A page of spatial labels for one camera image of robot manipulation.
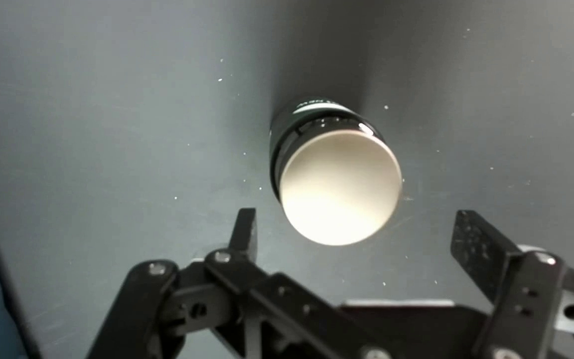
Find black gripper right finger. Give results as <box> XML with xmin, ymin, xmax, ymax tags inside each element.
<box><xmin>450</xmin><ymin>209</ymin><xmax>574</xmax><ymax>359</ymax></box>

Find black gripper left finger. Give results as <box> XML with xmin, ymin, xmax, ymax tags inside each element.
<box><xmin>87</xmin><ymin>207</ymin><xmax>326</xmax><ymax>359</ymax></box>

